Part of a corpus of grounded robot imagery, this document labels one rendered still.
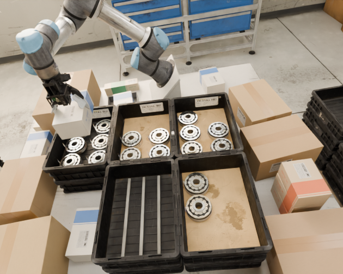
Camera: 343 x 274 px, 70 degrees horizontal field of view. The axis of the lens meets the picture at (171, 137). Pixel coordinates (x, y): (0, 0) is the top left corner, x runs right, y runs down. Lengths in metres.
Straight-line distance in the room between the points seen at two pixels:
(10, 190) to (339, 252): 1.34
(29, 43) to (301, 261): 1.12
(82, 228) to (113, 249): 0.19
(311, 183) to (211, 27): 2.43
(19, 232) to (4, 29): 3.53
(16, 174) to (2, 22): 3.16
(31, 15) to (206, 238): 3.73
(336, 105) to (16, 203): 2.04
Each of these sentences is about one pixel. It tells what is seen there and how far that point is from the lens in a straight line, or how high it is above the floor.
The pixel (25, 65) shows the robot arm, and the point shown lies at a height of 1.32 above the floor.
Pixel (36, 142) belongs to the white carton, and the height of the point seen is 0.79.
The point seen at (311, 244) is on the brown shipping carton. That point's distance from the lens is 1.03.
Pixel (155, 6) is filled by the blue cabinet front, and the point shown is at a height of 0.75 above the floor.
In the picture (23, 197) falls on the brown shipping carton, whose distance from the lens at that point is 1.30.
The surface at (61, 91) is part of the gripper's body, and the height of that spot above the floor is 1.25.
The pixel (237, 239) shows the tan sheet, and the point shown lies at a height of 0.83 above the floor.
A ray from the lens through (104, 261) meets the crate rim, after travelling 0.94.
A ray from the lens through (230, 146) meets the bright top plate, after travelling 1.18.
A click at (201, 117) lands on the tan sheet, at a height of 0.83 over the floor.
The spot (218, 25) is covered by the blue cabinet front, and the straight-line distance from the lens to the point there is 3.18.
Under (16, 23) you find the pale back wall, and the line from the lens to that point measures 4.27.
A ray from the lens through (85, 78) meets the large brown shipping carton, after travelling 1.73.
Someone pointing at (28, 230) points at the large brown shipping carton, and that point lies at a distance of 1.15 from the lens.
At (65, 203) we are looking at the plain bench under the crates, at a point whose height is 0.70.
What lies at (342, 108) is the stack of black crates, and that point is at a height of 0.49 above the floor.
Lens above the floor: 1.78
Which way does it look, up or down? 48 degrees down
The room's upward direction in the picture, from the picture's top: 10 degrees counter-clockwise
